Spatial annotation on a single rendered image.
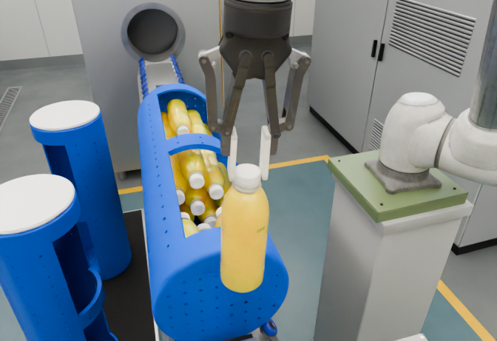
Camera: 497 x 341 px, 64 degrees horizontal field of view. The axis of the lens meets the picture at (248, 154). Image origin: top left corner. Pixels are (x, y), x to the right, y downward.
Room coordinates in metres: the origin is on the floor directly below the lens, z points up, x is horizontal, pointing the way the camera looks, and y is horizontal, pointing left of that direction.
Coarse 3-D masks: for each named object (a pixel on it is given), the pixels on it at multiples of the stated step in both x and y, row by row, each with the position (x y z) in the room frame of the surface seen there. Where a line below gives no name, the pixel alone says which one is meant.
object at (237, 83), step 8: (240, 56) 0.44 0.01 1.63; (248, 56) 0.43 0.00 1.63; (240, 64) 0.43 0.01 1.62; (248, 64) 0.43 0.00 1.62; (232, 72) 0.46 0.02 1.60; (240, 72) 0.43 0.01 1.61; (232, 80) 0.45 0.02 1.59; (240, 80) 0.43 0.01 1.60; (232, 88) 0.44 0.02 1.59; (240, 88) 0.44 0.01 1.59; (232, 96) 0.44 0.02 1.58; (240, 96) 0.44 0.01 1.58; (232, 104) 0.44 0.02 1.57; (224, 112) 0.45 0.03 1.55; (232, 112) 0.44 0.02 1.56; (224, 120) 0.44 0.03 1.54; (232, 120) 0.44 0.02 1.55; (224, 128) 0.44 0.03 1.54; (232, 128) 0.44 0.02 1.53
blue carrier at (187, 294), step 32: (160, 96) 1.35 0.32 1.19; (192, 96) 1.38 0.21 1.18; (160, 128) 1.04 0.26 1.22; (160, 160) 0.88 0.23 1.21; (224, 160) 1.13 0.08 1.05; (160, 192) 0.75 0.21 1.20; (160, 224) 0.65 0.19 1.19; (160, 256) 0.56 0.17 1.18; (192, 256) 0.52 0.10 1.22; (160, 288) 0.50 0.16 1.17; (192, 288) 0.51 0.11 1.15; (224, 288) 0.53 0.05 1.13; (256, 288) 0.54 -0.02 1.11; (160, 320) 0.49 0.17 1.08; (192, 320) 0.51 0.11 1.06; (224, 320) 0.53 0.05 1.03; (256, 320) 0.54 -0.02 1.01
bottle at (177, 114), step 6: (174, 102) 1.29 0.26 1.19; (180, 102) 1.29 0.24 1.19; (168, 108) 1.27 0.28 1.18; (174, 108) 1.24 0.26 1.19; (180, 108) 1.24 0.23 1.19; (168, 114) 1.24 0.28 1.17; (174, 114) 1.20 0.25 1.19; (180, 114) 1.19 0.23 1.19; (186, 114) 1.21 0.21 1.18; (174, 120) 1.17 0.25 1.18; (180, 120) 1.16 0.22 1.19; (186, 120) 1.17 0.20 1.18; (174, 126) 1.15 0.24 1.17; (186, 126) 1.14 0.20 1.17
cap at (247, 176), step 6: (240, 168) 0.46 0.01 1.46; (246, 168) 0.46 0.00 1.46; (252, 168) 0.46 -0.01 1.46; (258, 168) 0.46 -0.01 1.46; (240, 174) 0.44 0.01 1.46; (246, 174) 0.44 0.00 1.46; (252, 174) 0.44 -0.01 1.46; (258, 174) 0.45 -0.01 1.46; (234, 180) 0.44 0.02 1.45; (240, 180) 0.44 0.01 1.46; (246, 180) 0.43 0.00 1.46; (252, 180) 0.44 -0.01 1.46; (258, 180) 0.44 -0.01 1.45; (240, 186) 0.44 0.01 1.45; (246, 186) 0.43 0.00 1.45; (252, 186) 0.44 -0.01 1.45
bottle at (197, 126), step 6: (192, 114) 1.29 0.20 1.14; (198, 114) 1.31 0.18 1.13; (192, 120) 1.24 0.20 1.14; (198, 120) 1.25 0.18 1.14; (192, 126) 1.20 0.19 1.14; (198, 126) 1.20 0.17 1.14; (204, 126) 1.23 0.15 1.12; (192, 132) 1.17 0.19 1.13; (198, 132) 1.17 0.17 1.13; (204, 132) 1.18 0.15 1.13
